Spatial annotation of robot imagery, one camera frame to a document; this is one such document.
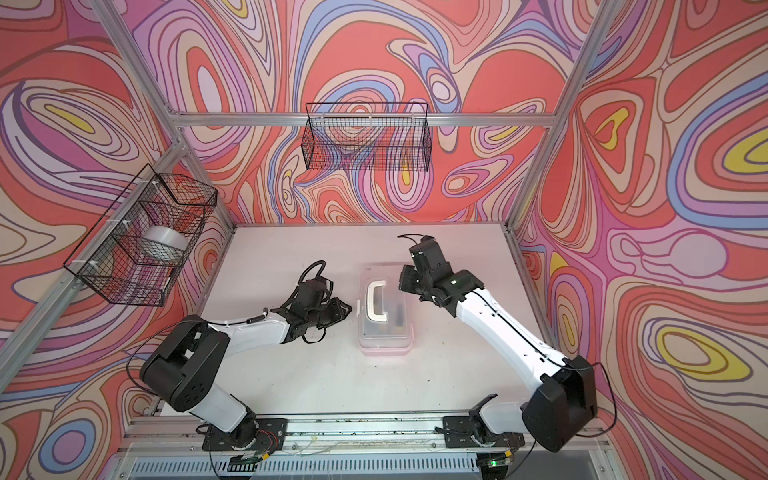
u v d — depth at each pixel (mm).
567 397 387
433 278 576
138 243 682
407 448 722
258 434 728
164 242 710
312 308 737
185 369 448
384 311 822
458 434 737
